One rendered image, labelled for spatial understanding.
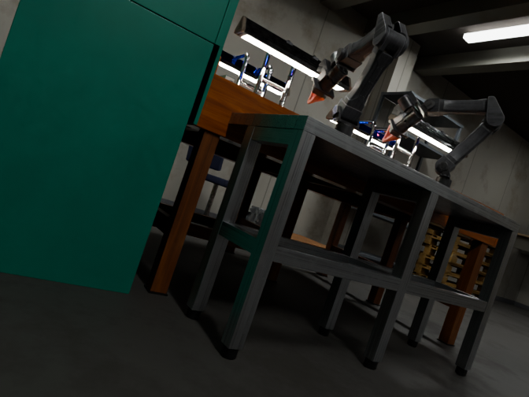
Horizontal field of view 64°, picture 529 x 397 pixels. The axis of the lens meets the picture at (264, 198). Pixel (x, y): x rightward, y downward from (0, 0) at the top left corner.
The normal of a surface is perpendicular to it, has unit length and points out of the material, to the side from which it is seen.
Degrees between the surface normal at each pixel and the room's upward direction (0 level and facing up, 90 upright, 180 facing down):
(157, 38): 90
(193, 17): 90
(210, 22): 90
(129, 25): 90
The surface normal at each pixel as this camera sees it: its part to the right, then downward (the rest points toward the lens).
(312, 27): 0.52, 0.18
